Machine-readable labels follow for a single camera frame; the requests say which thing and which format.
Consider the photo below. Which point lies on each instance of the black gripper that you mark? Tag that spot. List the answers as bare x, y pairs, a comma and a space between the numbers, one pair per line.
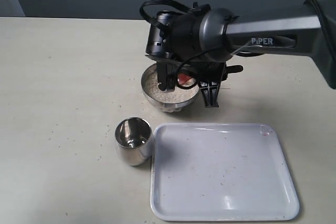
208, 68

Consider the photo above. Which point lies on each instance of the dark red wooden spoon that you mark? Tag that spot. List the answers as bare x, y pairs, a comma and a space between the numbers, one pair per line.
183, 78

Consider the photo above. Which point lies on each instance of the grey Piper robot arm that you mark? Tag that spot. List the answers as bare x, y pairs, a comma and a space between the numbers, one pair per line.
198, 41

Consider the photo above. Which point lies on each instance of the steel bowl of rice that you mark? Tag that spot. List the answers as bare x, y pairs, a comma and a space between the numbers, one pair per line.
168, 102

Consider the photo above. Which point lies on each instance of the steel cup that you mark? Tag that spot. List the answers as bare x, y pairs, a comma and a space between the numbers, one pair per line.
134, 141

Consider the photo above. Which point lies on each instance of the white plastic tray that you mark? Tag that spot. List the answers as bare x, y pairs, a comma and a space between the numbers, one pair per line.
220, 172

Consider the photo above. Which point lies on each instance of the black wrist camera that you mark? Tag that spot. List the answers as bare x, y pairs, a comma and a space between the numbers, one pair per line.
156, 45

